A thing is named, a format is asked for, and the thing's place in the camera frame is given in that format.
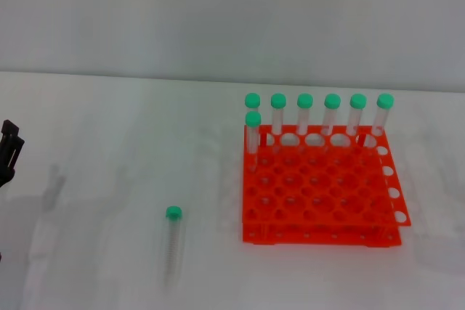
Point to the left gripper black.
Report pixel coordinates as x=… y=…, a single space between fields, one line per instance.
x=5 y=178

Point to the green-capped clear test tube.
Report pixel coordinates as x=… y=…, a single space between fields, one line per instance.
x=278 y=101
x=357 y=101
x=253 y=119
x=252 y=100
x=304 y=101
x=332 y=101
x=385 y=101
x=173 y=226

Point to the orange test tube rack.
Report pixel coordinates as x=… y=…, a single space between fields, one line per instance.
x=327 y=194

